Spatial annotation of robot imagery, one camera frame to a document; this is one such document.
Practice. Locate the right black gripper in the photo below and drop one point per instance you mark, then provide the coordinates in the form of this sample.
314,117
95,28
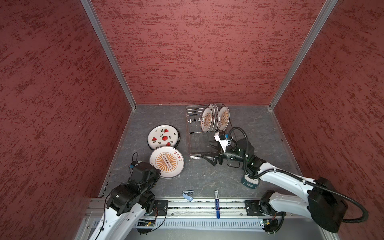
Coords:
220,155

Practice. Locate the white watermelon pattern plate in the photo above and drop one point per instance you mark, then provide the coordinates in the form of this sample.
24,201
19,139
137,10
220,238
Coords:
163,136

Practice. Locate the brown patterned plate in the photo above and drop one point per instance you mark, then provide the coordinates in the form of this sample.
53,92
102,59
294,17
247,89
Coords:
207,119

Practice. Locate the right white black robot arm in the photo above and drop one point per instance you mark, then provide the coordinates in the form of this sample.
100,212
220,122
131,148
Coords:
314,199

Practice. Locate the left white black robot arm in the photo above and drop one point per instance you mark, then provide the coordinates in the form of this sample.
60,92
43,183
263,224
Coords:
128,203

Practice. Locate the rearmost brown rim plate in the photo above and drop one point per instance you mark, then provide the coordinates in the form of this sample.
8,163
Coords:
224,118

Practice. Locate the green alarm clock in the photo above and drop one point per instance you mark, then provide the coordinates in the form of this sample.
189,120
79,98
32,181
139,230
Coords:
250,183

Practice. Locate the blue marker pen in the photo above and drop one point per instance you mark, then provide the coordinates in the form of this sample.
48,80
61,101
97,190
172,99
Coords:
217,204

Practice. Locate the light blue clip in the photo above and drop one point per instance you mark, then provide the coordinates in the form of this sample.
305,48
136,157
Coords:
188,195

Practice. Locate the right small circuit board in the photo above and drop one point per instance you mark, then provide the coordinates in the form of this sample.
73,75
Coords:
271,226

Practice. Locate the small circuit board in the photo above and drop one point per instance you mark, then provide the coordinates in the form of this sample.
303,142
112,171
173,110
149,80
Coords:
271,226
145,223

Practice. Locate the left small circuit board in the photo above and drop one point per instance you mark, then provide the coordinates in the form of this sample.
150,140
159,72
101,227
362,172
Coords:
145,223

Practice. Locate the metal wire dish rack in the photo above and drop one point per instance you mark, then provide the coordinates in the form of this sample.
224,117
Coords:
197,141

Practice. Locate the aluminium front rail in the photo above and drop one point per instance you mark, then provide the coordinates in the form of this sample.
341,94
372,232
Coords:
181,208

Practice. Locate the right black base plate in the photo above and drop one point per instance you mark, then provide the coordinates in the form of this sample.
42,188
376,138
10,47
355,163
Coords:
260,208

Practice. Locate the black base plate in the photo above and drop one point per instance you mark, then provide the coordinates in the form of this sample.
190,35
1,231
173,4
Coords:
161,207
260,208

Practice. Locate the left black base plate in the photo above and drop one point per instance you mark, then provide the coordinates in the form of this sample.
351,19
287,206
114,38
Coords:
161,207

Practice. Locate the white slotted cable duct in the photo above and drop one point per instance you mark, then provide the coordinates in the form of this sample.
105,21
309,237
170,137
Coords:
207,224

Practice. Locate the right aluminium corner post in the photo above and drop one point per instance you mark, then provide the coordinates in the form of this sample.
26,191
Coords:
317,26

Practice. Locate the aluminium corner post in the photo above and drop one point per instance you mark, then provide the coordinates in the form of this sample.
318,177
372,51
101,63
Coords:
97,26
317,26

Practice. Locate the left aluminium corner post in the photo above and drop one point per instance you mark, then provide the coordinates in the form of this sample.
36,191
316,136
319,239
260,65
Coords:
97,26

